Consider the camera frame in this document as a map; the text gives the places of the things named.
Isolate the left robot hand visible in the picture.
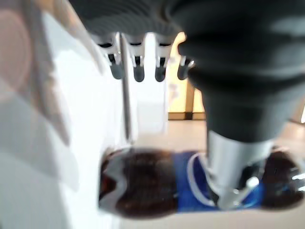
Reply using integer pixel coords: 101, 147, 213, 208
68, 0, 305, 210

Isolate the white refrigerator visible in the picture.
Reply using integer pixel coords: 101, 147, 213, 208
0, 0, 170, 229

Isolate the cola bottle with blue label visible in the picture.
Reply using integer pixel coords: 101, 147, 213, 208
98, 146, 305, 219

